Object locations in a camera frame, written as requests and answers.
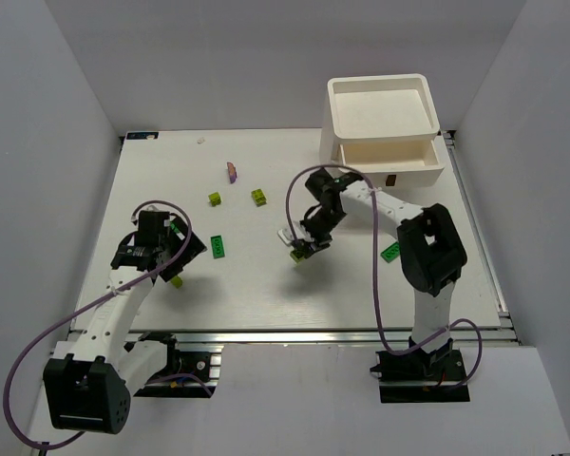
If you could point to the blue label sticker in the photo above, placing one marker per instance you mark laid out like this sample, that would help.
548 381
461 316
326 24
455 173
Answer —
142 136

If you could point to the lime long lego brick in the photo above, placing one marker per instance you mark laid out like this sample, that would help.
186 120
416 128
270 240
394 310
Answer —
299 255

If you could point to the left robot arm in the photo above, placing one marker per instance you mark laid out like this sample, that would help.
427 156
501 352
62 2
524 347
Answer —
90 388

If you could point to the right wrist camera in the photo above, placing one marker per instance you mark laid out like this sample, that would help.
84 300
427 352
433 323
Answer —
289 235

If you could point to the aluminium rail front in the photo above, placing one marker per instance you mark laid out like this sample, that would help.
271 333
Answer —
465 334

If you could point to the aluminium rail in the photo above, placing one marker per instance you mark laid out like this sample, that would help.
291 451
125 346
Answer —
505 318
465 334

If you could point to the aluminium rail right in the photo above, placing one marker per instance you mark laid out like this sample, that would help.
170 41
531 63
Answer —
505 318

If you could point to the small lime lego brick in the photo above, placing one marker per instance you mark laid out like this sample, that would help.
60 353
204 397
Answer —
176 282

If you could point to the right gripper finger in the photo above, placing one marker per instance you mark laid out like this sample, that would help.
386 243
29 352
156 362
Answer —
301 245
321 244

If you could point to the white drawer cabinet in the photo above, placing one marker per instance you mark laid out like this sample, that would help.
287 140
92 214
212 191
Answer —
370 109

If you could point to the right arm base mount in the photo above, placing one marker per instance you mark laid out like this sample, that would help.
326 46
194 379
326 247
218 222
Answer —
422 378

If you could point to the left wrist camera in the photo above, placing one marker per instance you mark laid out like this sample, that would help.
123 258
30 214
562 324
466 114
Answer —
150 214

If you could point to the green flat lego plate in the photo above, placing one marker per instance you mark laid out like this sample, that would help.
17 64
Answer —
217 247

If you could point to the lime lego 2x3 brick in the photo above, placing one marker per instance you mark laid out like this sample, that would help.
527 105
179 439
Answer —
258 197

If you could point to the purple arched lego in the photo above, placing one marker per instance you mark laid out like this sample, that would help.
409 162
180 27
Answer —
232 172

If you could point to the white drawer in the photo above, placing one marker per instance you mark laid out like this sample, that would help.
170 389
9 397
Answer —
413 164

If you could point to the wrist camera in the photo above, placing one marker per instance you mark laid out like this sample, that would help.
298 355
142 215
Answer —
289 235
150 214

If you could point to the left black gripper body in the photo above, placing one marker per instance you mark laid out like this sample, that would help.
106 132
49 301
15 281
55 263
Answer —
181 254

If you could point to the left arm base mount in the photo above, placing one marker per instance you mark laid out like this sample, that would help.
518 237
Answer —
188 373

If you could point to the green long lego brick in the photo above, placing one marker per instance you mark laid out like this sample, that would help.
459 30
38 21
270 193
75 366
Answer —
391 253

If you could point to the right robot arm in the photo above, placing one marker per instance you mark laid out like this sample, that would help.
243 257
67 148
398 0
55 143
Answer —
431 251

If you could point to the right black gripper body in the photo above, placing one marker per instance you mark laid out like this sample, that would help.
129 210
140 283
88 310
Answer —
316 233

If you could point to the lime lego cube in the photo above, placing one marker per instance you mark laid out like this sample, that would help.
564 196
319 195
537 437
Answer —
214 199

